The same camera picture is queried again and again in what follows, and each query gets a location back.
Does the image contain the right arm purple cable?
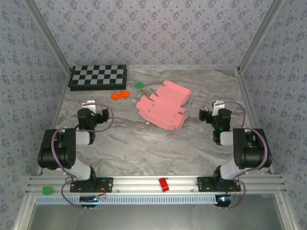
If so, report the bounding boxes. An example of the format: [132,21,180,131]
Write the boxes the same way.
[217,101,269,210]

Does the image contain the grey metal panel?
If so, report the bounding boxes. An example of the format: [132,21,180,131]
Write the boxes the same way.
[28,203,285,230]

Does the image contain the aluminium mounting rail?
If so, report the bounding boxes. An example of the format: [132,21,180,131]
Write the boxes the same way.
[25,175,287,194]

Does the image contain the black and grey chessboard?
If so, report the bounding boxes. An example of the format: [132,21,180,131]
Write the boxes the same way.
[68,64,127,92]

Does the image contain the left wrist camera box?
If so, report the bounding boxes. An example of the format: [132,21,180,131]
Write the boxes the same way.
[81,100,96,115]

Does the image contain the orange plastic toy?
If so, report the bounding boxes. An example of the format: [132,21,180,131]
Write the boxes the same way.
[111,91,131,102]

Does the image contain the red block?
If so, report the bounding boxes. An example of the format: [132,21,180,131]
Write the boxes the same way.
[158,177,170,192]

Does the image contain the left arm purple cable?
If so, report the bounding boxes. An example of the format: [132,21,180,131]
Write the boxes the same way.
[52,103,115,210]

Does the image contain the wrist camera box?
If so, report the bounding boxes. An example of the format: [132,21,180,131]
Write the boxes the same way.
[212,100,226,115]
[81,100,96,115]

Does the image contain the aluminium table side rail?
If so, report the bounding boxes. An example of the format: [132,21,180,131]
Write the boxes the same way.
[37,69,72,177]
[236,69,274,175]

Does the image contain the aluminium frame post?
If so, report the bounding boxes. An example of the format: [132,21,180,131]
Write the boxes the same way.
[23,0,74,74]
[237,0,287,74]

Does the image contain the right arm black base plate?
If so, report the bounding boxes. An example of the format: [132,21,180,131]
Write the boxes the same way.
[197,176,241,192]

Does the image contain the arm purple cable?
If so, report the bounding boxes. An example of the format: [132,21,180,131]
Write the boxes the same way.
[217,101,269,210]
[52,103,115,210]

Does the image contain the slotted cable duct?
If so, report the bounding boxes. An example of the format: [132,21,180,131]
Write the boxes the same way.
[35,194,218,205]

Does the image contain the aluminium frame leg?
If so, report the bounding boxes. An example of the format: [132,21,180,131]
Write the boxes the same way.
[274,193,300,230]
[13,194,36,230]

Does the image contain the pink paper box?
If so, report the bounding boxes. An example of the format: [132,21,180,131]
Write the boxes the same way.
[136,80,192,131]

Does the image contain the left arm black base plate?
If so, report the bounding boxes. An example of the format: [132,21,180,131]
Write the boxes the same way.
[70,177,114,193]

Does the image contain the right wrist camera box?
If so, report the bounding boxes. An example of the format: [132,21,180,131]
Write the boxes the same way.
[212,100,226,115]

